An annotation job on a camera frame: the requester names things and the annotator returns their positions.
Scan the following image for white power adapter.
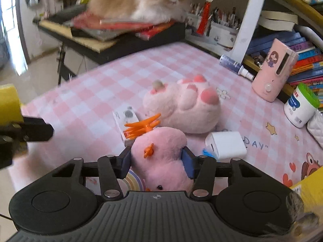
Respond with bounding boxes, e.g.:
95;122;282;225
205;131;247;162

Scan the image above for pink duck plush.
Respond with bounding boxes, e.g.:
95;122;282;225
124;113;193;192

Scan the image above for small white red box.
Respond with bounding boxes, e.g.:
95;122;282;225
112;106;139;147

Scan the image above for pink paw plush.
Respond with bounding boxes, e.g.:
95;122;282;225
143;74;221;134

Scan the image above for pink checkered tablecloth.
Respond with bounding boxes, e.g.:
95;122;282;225
9;43;322;190

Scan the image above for keyboard stand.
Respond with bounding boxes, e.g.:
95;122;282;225
57;43;77;86

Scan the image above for blue spray bottle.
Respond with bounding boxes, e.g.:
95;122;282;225
219;55;255;81

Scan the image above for yellow cardboard box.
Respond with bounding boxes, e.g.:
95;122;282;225
291;167;323;216

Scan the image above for white jar green lid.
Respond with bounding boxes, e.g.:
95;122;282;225
284;82;320;128

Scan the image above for white quilted pouch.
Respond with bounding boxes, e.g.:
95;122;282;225
307;110;323;148

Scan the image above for white pen holder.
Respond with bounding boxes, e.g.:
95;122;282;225
186;14;239;49

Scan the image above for pink humidifier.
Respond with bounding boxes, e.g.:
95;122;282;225
251;38;299;102

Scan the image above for black electronic keyboard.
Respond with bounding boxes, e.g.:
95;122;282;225
32;3;186;65

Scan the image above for red books under cat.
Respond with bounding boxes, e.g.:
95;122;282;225
71;11;175;42

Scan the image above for red doll figurine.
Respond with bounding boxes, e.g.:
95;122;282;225
196;0;213;35

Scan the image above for row of colourful books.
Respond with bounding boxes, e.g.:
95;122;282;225
246;29;323;112

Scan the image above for orange and white cat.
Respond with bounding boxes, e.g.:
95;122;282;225
87;0;191;24

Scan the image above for white bookshelf post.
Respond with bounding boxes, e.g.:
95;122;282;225
231;0;264;63

